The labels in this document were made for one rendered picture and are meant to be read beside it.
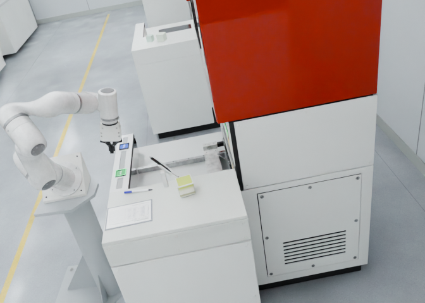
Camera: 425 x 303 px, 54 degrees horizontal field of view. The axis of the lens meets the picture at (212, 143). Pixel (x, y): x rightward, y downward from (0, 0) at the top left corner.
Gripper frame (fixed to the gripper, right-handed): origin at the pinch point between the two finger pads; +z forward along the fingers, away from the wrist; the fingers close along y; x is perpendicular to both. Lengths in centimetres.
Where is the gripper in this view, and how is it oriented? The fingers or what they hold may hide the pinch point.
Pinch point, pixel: (111, 148)
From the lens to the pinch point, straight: 215.7
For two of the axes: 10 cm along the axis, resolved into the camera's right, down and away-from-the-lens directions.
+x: 1.1, 5.2, -8.5
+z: -0.5, 8.5, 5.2
